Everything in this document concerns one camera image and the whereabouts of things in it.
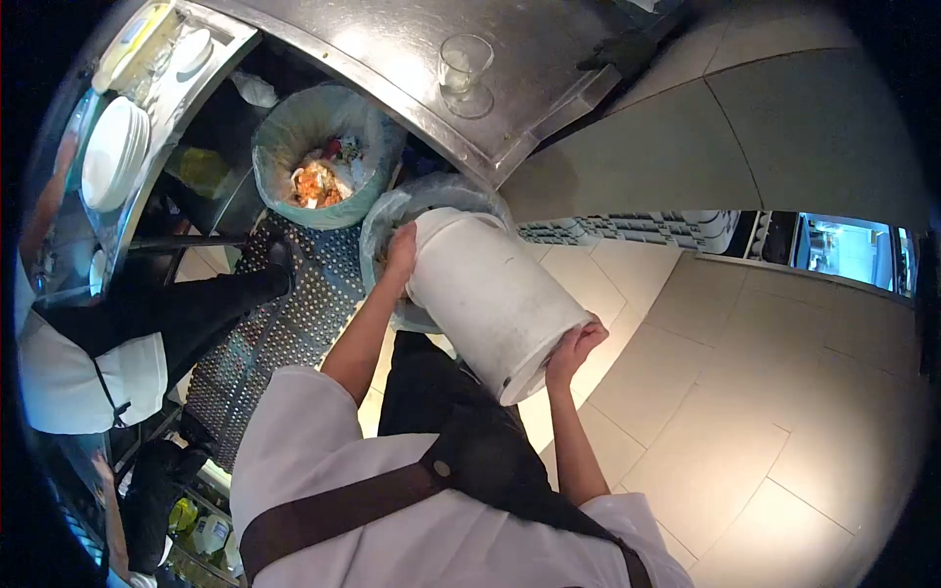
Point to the person's left hand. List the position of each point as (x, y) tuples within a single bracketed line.
[(401, 257)]

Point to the person's right hand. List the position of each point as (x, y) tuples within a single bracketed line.
[(570, 360)]

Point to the person's right fingers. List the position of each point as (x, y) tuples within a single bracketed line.
[(592, 334)]

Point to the person's left fingers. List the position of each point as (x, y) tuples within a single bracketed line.
[(406, 231)]

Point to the white plastic bucket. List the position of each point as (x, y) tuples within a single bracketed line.
[(492, 301)]

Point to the bin with clear bag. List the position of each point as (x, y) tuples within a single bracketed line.
[(382, 220)]

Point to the rack of white dishes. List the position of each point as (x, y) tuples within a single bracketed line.
[(632, 228)]

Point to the perforated black floor mat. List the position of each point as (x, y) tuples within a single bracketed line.
[(294, 323)]

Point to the bin with green bag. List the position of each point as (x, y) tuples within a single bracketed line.
[(294, 132)]

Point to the person's legs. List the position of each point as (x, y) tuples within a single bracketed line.
[(426, 389)]

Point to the clear drinking glass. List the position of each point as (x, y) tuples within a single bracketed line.
[(463, 70)]

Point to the stainless steel counter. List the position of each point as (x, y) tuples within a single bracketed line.
[(382, 44)]

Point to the white plastic bag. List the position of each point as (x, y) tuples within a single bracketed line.
[(256, 88)]

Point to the yellow bag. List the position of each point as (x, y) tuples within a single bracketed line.
[(204, 170)]

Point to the bright serving window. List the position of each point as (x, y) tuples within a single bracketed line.
[(845, 250)]

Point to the person's body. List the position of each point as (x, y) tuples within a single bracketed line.
[(412, 536)]

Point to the steel dish shelf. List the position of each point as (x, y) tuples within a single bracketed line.
[(165, 95)]

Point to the stack of white plates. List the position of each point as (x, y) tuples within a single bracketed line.
[(110, 154)]

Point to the white plastic jug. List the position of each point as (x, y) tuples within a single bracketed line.
[(212, 534)]

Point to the yellow bottle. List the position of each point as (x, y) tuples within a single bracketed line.
[(182, 514)]

